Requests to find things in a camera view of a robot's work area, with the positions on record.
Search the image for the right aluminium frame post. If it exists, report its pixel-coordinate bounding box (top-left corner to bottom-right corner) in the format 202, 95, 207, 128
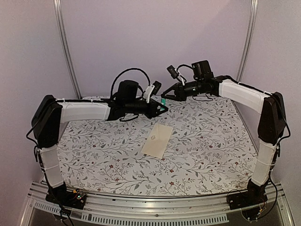
237, 0, 258, 81

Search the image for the aluminium frame post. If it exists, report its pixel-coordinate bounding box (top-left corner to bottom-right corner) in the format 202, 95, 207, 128
237, 0, 258, 81
53, 0, 82, 99

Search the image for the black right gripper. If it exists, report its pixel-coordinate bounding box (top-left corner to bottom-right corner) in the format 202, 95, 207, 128
161, 81, 203, 104

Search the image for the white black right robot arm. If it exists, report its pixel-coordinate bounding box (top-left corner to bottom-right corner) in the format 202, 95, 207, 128
161, 60, 289, 205

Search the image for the left aluminium frame post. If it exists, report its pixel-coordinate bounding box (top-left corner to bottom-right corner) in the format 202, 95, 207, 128
53, 0, 82, 99

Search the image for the cream paper envelope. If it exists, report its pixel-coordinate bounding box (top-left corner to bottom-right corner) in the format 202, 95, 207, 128
141, 123, 173, 159

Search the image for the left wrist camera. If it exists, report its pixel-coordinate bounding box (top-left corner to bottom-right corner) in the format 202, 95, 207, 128
143, 81, 162, 103

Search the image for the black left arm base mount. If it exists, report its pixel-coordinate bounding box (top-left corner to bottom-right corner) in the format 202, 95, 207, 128
46, 183, 87, 210

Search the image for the green white glue stick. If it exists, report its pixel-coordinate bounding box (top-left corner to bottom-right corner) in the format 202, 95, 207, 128
161, 98, 166, 106

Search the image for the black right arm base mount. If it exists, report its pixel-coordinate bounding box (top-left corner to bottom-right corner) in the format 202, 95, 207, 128
226, 181, 268, 221

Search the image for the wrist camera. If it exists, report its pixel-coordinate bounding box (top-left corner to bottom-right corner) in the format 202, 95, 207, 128
167, 65, 186, 85
143, 81, 162, 103

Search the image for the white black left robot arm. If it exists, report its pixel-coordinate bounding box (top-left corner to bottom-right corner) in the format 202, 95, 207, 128
29, 80, 168, 204

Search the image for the front aluminium rail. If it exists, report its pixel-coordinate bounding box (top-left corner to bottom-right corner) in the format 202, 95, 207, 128
20, 182, 297, 226

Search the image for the floral patterned table mat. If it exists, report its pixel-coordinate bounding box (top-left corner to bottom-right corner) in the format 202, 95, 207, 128
57, 97, 257, 196

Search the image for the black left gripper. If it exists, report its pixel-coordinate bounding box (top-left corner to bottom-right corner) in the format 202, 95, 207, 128
125, 97, 168, 117

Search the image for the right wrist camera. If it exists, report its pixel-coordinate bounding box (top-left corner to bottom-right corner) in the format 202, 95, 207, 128
167, 65, 186, 85

